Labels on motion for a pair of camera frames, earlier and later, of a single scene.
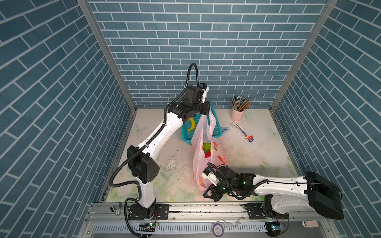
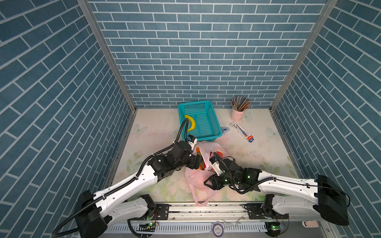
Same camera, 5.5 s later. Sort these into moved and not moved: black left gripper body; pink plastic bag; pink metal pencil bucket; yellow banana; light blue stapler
Moved: pink plastic bag; black left gripper body
Not moved: yellow banana; light blue stapler; pink metal pencil bucket
